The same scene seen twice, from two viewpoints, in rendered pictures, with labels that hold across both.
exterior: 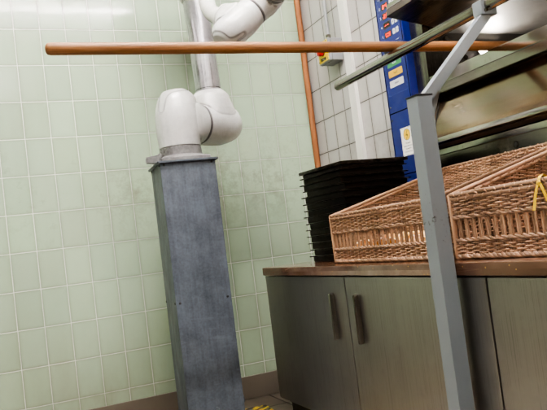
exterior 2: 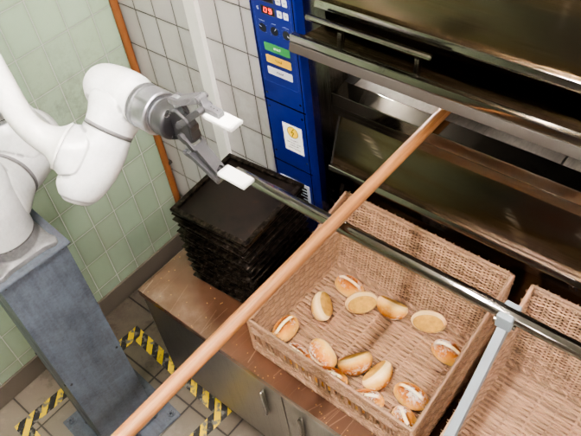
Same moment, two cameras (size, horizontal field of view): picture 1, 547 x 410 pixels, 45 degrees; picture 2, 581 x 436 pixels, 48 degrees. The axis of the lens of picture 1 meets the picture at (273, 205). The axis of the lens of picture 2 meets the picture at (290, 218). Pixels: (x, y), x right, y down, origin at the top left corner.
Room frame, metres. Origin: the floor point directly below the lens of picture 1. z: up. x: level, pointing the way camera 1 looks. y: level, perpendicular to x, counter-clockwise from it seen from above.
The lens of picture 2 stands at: (1.02, 0.05, 2.25)
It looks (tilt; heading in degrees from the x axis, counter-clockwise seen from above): 47 degrees down; 339
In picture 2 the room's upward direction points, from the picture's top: 9 degrees counter-clockwise
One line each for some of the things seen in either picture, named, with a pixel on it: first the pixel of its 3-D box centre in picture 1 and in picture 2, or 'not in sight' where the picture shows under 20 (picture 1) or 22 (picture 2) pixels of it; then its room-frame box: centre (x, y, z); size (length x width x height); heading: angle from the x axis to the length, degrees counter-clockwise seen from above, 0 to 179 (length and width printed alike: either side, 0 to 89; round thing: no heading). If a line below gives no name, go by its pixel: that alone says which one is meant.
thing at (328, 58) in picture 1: (330, 51); not in sight; (2.86, -0.33, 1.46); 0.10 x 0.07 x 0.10; 23
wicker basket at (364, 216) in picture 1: (443, 204); (375, 313); (1.93, -0.49, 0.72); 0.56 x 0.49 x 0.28; 23
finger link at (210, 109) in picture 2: not in sight; (209, 105); (1.93, -0.17, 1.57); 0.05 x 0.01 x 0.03; 23
